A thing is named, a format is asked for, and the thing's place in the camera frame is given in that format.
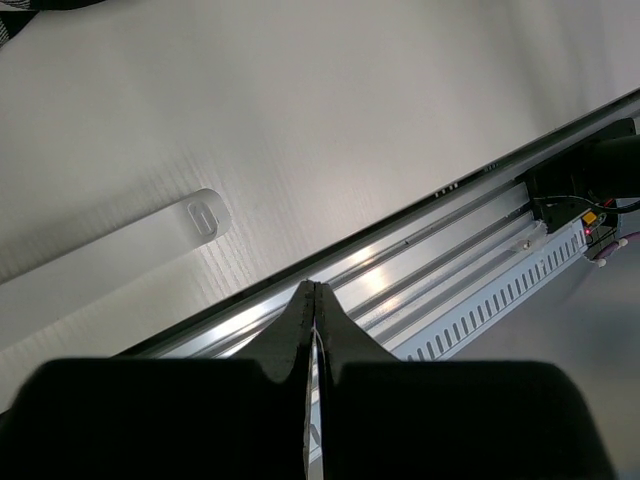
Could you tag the aluminium mounting rail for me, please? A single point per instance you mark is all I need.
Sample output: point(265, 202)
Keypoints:
point(413, 267)

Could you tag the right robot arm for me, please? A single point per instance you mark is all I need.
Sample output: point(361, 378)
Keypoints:
point(592, 175)

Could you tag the black white checkered shirt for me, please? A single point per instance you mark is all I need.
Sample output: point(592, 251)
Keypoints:
point(17, 14)

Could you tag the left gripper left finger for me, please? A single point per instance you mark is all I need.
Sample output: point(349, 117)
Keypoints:
point(243, 417)

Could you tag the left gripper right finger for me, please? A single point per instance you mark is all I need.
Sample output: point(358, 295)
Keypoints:
point(383, 418)

